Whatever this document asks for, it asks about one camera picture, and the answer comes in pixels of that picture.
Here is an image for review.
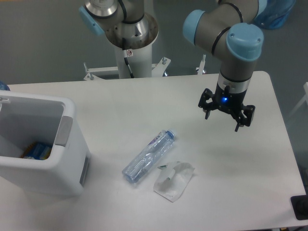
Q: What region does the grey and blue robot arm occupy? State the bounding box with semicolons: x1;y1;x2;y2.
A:
79;0;267;128

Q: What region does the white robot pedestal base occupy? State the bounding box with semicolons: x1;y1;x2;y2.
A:
83;43;207;81

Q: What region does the clear plastic water bottle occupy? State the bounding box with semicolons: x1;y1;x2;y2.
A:
122;129;175;184

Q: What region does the blue packaging in trash can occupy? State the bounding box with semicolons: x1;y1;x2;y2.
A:
20;142;52;160

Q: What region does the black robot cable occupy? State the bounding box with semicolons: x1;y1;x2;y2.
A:
122;38;135;79

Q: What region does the white furniture leg right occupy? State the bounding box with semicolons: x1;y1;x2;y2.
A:
288;82;308;117

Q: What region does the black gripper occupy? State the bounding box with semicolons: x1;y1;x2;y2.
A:
198;84;256;132

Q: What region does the blue object at left edge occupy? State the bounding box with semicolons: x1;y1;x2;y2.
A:
0;81;10;91

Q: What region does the white trash can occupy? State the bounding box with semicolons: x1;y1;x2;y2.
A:
0;90;90;195

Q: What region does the white plastic pouch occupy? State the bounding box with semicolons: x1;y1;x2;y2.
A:
153;161;195;202

